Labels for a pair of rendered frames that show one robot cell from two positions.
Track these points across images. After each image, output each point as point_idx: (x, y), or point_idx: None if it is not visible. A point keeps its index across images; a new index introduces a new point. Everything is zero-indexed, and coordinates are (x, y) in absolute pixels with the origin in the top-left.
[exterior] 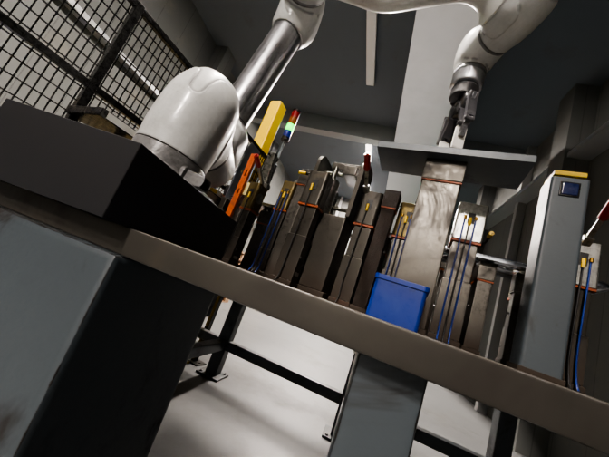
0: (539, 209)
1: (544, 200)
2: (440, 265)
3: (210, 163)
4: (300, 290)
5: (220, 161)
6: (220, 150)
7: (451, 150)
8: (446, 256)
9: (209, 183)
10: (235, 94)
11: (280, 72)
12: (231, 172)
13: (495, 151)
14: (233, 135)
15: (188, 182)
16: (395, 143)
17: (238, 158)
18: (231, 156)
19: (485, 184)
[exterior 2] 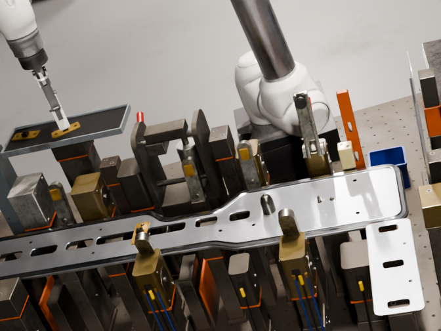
0: (7, 171)
1: (7, 163)
2: (25, 290)
3: (249, 116)
4: (170, 163)
5: (258, 114)
6: (245, 107)
7: (69, 117)
8: (31, 261)
9: (238, 129)
10: (235, 69)
11: (235, 12)
12: (275, 123)
13: (39, 122)
14: (247, 94)
15: (236, 127)
16: (114, 107)
17: (268, 109)
18: (261, 108)
19: (26, 152)
